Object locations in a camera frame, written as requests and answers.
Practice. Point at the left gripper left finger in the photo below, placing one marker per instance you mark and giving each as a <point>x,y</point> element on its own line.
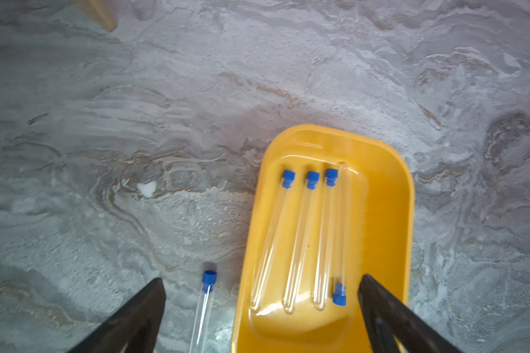
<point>132,328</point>

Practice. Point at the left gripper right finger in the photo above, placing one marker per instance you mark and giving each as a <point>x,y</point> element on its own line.
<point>390,324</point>

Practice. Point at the test tube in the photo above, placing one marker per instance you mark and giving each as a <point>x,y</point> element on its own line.
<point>271,240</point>
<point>339,294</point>
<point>326,240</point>
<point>300,243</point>
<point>199,332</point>

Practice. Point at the yellow plastic basin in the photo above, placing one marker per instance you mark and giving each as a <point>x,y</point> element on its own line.
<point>381,200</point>

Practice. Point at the wooden two-tier shelf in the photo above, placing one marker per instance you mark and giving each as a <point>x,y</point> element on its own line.
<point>101,11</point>

